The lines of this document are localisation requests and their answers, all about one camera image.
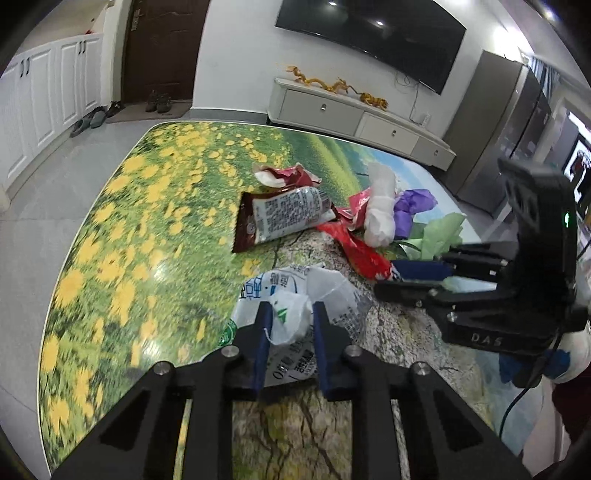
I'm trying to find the white tissue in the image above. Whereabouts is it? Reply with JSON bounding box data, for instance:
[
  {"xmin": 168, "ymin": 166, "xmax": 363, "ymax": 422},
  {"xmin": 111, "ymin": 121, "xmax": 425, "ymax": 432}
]
[{"xmin": 362, "ymin": 161, "xmax": 400, "ymax": 247}]

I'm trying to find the green paper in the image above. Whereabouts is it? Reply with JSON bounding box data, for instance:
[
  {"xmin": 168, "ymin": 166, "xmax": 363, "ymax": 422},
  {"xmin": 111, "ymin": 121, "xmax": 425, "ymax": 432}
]
[{"xmin": 399, "ymin": 213, "xmax": 467, "ymax": 261}]

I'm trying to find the torn red white wrapper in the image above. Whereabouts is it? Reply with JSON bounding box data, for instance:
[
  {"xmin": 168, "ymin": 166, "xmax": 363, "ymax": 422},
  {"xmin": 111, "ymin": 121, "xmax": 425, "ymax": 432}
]
[{"xmin": 253, "ymin": 164, "xmax": 324, "ymax": 190}]

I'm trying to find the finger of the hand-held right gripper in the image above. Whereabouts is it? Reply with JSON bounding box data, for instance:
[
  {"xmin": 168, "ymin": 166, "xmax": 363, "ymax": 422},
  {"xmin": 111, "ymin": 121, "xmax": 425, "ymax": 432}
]
[
  {"xmin": 392, "ymin": 242, "xmax": 518, "ymax": 282},
  {"xmin": 374, "ymin": 281, "xmax": 498, "ymax": 311}
]

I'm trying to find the white wall cabinet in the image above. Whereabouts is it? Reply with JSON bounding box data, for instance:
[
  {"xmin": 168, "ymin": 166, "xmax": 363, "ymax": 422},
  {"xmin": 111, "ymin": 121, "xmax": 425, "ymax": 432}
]
[{"xmin": 0, "ymin": 32, "xmax": 109, "ymax": 199}]

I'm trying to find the person's right hand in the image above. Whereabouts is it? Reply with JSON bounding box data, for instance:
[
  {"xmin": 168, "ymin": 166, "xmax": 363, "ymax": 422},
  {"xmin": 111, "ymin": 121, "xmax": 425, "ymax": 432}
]
[{"xmin": 499, "ymin": 350, "xmax": 574, "ymax": 386}]

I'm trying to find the long red wrapper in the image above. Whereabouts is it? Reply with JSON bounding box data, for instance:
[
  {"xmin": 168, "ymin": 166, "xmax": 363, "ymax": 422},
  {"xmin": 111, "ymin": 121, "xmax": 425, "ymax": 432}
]
[{"xmin": 316, "ymin": 222, "xmax": 402, "ymax": 282}]

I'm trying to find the small red wrapper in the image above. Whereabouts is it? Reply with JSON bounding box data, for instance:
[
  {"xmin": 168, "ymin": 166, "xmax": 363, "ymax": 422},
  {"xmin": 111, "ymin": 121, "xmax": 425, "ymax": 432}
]
[{"xmin": 335, "ymin": 187, "xmax": 375, "ymax": 232}]

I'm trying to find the television cable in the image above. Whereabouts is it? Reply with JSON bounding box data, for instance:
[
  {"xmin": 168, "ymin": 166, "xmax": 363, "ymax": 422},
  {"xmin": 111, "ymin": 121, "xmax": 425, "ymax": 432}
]
[{"xmin": 394, "ymin": 71, "xmax": 426, "ymax": 121}]

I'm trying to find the brown snack wrapper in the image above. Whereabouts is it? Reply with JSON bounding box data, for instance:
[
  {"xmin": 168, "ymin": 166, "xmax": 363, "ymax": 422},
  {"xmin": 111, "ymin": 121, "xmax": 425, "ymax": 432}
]
[{"xmin": 231, "ymin": 185, "xmax": 340, "ymax": 254}]

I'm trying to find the white printed plastic bag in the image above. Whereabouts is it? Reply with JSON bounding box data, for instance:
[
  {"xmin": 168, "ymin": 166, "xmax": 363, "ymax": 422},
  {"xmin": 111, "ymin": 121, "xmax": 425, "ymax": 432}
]
[{"xmin": 217, "ymin": 263, "xmax": 370, "ymax": 388}]

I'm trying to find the grey curtain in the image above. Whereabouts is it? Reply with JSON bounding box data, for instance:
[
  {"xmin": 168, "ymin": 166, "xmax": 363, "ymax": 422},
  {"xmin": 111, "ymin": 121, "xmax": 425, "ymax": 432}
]
[{"xmin": 531, "ymin": 55, "xmax": 561, "ymax": 93}]

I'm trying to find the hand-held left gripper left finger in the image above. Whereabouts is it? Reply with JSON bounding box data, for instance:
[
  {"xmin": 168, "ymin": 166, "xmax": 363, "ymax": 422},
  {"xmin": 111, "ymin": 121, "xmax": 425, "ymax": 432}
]
[{"xmin": 51, "ymin": 302, "xmax": 273, "ymax": 480}]

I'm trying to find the brown doormat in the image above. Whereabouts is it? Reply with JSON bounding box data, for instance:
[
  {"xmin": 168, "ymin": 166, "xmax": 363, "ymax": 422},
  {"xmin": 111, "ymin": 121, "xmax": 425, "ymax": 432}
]
[{"xmin": 106, "ymin": 102, "xmax": 192, "ymax": 124}]

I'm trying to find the grey refrigerator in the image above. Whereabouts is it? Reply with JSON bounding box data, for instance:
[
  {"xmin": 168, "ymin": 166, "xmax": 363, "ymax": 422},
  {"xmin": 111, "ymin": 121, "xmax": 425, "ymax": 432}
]
[{"xmin": 442, "ymin": 50, "xmax": 555, "ymax": 217}]

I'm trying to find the white television cabinet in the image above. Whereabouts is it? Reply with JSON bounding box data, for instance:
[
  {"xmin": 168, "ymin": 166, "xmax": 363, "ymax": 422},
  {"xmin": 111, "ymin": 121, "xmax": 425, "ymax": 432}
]
[{"xmin": 267, "ymin": 77, "xmax": 458, "ymax": 171}]

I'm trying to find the dark brown door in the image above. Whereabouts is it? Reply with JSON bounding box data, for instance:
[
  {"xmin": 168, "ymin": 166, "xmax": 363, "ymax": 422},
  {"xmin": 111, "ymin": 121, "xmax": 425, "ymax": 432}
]
[{"xmin": 121, "ymin": 0, "xmax": 211, "ymax": 103}]

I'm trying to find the black wall television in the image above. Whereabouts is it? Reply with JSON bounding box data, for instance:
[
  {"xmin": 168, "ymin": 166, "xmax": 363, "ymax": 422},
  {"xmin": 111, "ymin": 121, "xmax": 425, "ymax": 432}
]
[{"xmin": 274, "ymin": 0, "xmax": 467, "ymax": 95}]

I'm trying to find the purple paper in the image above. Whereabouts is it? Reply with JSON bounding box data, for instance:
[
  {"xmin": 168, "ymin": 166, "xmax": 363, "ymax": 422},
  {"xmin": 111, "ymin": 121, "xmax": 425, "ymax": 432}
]
[{"xmin": 392, "ymin": 188, "xmax": 438, "ymax": 241}]

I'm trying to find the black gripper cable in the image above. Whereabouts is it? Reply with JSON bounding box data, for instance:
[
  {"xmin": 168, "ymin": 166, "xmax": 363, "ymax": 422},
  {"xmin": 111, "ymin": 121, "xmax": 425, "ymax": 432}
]
[{"xmin": 498, "ymin": 332, "xmax": 563, "ymax": 439}]

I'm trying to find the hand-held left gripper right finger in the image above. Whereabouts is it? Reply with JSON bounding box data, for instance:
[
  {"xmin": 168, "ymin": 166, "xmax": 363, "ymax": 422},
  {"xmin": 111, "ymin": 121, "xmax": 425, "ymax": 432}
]
[{"xmin": 311, "ymin": 301, "xmax": 532, "ymax": 480}]

